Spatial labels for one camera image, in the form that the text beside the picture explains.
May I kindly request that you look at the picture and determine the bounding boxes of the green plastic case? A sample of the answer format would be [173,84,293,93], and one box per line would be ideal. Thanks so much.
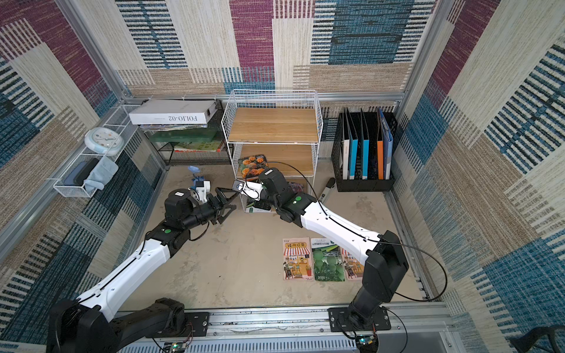
[149,129,219,143]

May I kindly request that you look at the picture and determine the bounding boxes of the teal file folder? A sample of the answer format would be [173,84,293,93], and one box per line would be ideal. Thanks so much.
[345,109,358,179]
[360,110,369,179]

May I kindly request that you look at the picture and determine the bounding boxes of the green and red book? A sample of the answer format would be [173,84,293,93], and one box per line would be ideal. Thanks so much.
[173,141,224,152]

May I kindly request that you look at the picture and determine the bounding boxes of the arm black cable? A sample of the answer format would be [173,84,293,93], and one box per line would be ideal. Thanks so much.
[74,220,210,305]
[266,160,449,303]

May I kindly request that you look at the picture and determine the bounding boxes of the black white remote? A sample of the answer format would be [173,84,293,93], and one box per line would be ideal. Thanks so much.
[319,177,335,203]

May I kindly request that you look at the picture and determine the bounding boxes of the black mesh document tray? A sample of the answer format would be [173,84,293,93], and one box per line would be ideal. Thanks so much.
[141,100,230,166]

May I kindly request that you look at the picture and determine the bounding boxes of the green gourd seed bag top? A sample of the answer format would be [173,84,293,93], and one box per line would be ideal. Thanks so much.
[310,238,345,282]

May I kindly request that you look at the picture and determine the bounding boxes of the teal file folder left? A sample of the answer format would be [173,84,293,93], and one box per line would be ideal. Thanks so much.
[345,109,358,179]

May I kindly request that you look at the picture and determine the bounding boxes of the white folio box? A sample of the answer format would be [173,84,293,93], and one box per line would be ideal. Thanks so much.
[129,99,217,125]

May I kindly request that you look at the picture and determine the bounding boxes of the teal file folder right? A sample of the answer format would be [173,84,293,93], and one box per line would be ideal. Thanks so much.
[360,110,369,179]

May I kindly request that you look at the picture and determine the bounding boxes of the white round clock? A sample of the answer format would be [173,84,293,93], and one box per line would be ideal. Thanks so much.
[84,127,124,157]

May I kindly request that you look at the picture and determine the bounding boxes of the orange marigold seed bag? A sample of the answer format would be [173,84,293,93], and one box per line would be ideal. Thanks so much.
[238,154,269,180]

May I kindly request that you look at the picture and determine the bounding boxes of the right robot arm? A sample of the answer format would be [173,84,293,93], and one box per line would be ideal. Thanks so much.
[258,168,409,329]

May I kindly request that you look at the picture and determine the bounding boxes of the blue file folder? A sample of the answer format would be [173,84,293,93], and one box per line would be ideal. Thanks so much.
[381,110,393,179]

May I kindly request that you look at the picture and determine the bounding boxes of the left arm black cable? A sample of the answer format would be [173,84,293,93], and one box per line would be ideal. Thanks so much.
[74,220,210,305]

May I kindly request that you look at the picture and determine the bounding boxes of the green gourd seed bag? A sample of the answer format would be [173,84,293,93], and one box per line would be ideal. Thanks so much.
[310,238,345,282]
[245,199,272,213]

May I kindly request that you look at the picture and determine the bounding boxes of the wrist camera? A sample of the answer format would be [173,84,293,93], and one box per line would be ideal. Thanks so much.
[191,178,211,204]
[232,179,263,201]

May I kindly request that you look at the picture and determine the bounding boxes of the orange file folder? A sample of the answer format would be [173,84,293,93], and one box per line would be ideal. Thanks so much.
[375,111,385,180]

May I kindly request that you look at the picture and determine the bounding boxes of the pink flower seed bag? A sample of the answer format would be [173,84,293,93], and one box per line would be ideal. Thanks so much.
[288,182,305,194]

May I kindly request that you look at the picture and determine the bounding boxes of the magazine stack under box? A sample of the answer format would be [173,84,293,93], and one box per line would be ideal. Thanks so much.
[139,124,208,132]

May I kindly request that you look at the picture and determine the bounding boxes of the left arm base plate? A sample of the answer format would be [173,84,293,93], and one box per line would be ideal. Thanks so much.
[144,311,211,339]

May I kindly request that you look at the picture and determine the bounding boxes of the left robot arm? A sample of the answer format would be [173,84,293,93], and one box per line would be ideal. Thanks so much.
[46,188,236,352]

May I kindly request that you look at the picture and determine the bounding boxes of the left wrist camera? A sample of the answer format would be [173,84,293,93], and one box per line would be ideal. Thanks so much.
[191,178,211,204]

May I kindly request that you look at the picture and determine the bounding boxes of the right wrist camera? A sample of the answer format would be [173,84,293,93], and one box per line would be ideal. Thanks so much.
[232,179,263,201]

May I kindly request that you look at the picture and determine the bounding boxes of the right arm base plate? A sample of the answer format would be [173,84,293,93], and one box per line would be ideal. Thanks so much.
[328,307,391,333]

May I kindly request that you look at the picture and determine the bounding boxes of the white file folder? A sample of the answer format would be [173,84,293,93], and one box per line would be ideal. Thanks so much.
[342,108,350,179]

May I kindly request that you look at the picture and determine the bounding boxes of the light blue cloth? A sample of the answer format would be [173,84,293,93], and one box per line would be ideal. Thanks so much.
[84,157,119,193]

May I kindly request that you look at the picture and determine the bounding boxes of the green gourd seed bag bottom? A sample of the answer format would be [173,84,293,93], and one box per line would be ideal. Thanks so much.
[245,199,272,213]

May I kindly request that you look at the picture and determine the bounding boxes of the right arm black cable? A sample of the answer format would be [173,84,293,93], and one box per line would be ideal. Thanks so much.
[266,160,449,303]

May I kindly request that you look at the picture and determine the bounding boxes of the black file organizer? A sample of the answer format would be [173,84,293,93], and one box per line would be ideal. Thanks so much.
[331,108,397,192]

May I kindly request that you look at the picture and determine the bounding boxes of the white wire wall basket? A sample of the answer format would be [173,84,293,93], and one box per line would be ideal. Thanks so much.
[53,104,138,198]

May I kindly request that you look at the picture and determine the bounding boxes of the white wire three-tier shelf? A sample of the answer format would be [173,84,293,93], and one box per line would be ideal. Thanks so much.
[222,89,323,193]

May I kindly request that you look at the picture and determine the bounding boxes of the dark blue case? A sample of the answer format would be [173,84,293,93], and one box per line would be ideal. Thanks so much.
[62,158,99,186]

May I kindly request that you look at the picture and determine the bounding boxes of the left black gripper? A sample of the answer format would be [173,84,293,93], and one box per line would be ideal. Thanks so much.
[180,188,236,232]

